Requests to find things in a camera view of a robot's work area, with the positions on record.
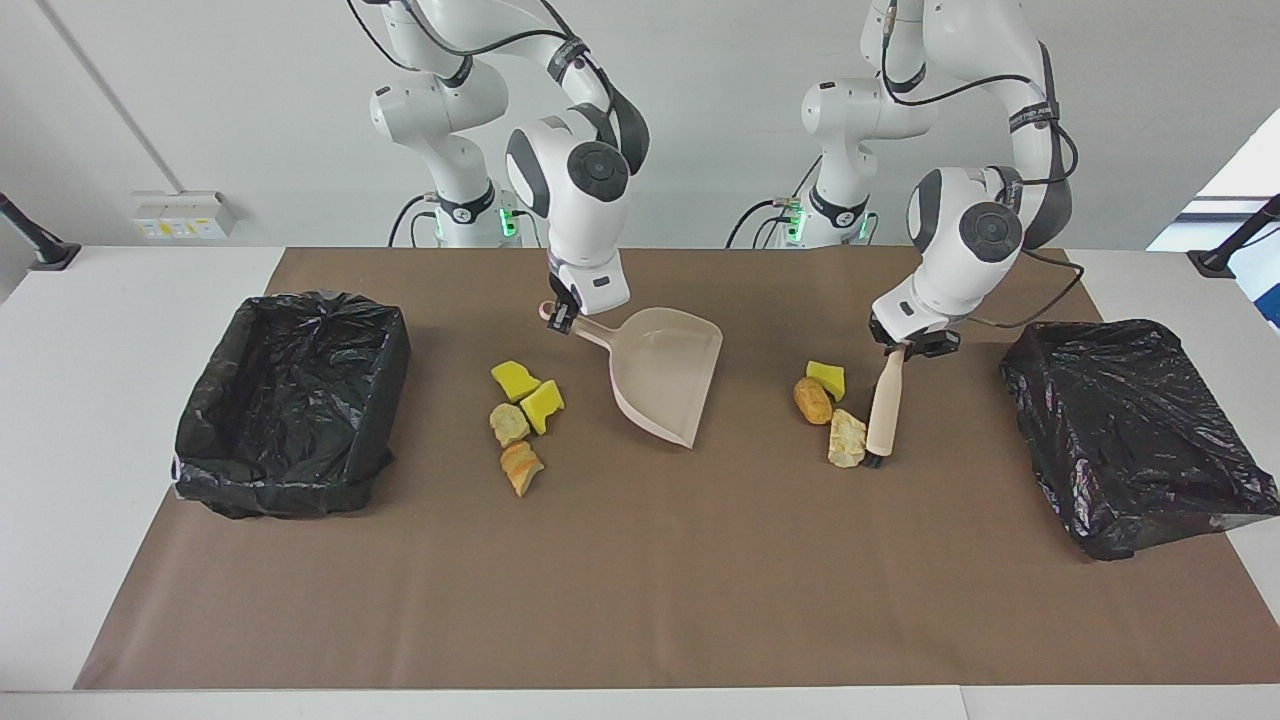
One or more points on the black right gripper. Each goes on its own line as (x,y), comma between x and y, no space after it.
(570,290)

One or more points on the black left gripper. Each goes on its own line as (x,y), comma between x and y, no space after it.
(925,336)

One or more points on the beige hand brush black bristles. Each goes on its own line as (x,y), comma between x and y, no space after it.
(886,410)

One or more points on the yellow green sponge piece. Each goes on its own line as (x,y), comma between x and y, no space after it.
(828,380)

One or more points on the beige sponge chunk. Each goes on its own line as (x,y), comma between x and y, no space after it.
(508,425)
(846,440)

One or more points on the brown oval sponge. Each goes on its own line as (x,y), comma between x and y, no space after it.
(812,400)

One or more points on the pale pink plastic dustpan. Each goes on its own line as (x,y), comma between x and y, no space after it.
(665,370)

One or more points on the orange striped sponge chunk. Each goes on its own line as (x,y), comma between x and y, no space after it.
(522,468)

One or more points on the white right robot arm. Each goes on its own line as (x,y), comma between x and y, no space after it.
(580,200)

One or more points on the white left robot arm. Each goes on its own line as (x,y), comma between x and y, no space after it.
(960,250)

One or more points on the black bag lined bin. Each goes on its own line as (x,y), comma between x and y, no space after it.
(1130,430)
(290,400)

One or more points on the brown paper table mat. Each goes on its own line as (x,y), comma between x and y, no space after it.
(640,600)

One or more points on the black clamp mount pole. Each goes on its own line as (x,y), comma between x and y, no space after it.
(45,250)
(1215,262)

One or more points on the window with dark frame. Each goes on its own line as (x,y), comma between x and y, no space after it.
(1240,175)

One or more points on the white wall socket box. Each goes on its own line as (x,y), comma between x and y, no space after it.
(185,215)

